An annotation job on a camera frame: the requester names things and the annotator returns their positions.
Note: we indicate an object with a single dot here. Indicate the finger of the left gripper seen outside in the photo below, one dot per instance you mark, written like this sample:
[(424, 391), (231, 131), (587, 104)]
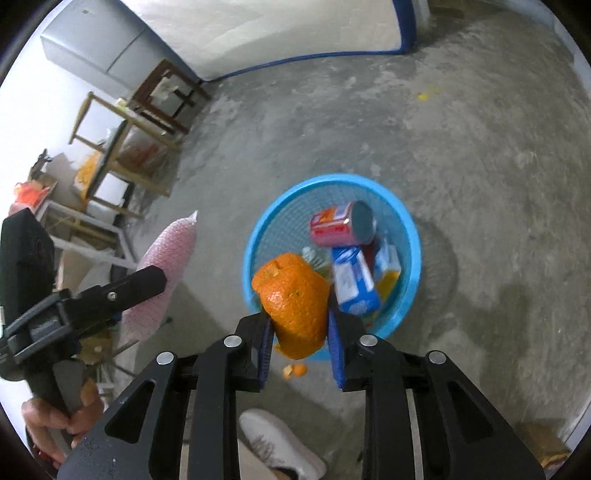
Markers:
[(124, 288)]

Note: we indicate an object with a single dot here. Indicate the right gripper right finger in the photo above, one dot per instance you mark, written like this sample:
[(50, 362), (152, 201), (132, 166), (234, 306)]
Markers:
[(424, 418)]

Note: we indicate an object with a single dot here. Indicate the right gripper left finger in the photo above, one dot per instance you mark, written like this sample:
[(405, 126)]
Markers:
[(178, 405)]

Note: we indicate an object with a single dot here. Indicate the pink sponge cloth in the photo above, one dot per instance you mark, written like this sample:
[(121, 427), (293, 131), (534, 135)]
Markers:
[(170, 253)]

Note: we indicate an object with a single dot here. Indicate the orange fruit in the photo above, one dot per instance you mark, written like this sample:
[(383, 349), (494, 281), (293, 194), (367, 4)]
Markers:
[(297, 300)]

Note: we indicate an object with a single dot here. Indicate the blue small carton box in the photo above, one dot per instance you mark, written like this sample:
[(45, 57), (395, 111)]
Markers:
[(354, 284)]

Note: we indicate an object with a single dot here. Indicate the yellow white paper box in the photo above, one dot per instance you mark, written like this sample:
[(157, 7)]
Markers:
[(387, 269)]

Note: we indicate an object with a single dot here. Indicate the green label plastic bottle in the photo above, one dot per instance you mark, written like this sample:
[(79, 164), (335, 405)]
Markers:
[(319, 260)]

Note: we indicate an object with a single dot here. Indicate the red drink can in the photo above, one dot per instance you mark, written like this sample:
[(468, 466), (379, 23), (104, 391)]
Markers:
[(346, 224)]

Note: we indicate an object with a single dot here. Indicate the person's left hand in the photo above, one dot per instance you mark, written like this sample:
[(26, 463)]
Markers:
[(40, 417)]

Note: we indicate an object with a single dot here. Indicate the grey side table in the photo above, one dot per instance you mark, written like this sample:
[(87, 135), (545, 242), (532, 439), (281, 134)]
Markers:
[(94, 239)]

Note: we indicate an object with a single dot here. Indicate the orange peel pieces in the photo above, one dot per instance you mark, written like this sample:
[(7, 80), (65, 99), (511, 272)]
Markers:
[(294, 370)]

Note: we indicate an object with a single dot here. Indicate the white shoe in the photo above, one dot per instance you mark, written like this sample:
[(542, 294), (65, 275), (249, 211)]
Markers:
[(275, 449)]

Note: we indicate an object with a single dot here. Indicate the pink plastic bag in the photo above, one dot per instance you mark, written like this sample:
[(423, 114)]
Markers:
[(30, 194)]

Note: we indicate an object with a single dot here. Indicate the yellow plastic bag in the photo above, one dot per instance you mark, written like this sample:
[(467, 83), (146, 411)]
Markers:
[(85, 174)]

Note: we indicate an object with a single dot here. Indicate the wooden chair black seat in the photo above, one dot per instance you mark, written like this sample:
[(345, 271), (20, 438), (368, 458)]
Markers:
[(132, 152)]

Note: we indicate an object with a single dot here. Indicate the dark wooden stool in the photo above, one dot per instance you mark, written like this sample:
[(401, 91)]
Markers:
[(165, 93)]

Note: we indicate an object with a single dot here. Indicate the grey refrigerator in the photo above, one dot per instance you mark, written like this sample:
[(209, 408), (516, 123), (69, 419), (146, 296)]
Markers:
[(106, 45)]

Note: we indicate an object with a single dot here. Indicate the white mattress with blue edge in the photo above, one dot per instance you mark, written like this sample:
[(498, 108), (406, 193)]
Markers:
[(222, 38)]

